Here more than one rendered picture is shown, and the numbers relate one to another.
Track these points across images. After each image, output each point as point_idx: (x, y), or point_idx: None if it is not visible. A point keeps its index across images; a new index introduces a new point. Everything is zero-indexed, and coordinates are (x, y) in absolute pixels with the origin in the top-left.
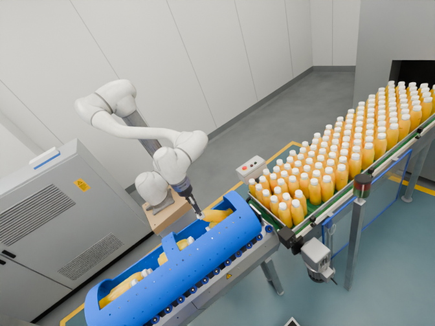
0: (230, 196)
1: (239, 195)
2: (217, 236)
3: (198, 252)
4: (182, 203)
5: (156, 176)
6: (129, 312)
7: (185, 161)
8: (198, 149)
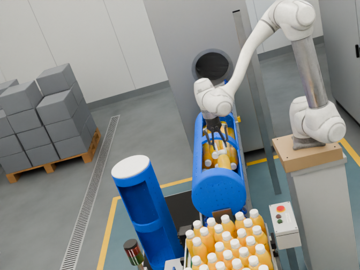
0: (217, 169)
1: (211, 174)
2: (195, 164)
3: (195, 154)
4: (284, 155)
5: (301, 113)
6: (195, 129)
7: (200, 101)
8: (205, 106)
